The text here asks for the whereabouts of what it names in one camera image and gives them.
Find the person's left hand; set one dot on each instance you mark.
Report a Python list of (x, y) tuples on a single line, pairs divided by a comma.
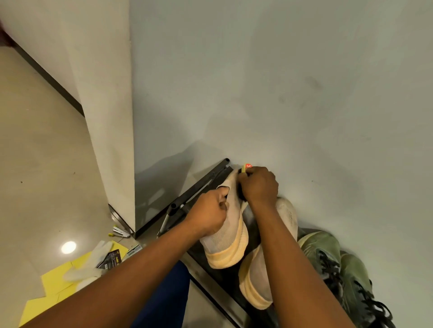
[(206, 214)]

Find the person's right hand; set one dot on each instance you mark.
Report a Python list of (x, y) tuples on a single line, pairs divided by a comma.
[(258, 186)]

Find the yellow-edged shoe shine sponge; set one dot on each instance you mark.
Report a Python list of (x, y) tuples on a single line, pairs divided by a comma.
[(248, 166)]

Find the beige suede shoe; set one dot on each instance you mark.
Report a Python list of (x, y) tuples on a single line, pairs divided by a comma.
[(257, 280), (226, 243)]

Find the pale teal packet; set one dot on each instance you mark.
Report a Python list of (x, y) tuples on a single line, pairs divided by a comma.
[(133, 251)]

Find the green sneaker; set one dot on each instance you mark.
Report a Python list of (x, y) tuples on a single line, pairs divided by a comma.
[(321, 243), (355, 277)]

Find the small dark packet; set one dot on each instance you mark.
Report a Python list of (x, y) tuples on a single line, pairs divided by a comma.
[(110, 259)]

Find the person's left forearm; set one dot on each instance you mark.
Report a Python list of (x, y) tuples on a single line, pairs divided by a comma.
[(118, 290)]

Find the person's right forearm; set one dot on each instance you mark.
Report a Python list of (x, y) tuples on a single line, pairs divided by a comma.
[(297, 277)]

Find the black metal shoe rack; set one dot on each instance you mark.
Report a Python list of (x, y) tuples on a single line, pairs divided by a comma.
[(199, 192)]

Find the dark skirting strip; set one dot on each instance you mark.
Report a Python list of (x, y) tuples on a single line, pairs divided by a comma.
[(50, 79), (121, 219)]

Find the dark blue trousers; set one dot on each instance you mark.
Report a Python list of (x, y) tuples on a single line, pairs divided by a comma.
[(162, 297)]

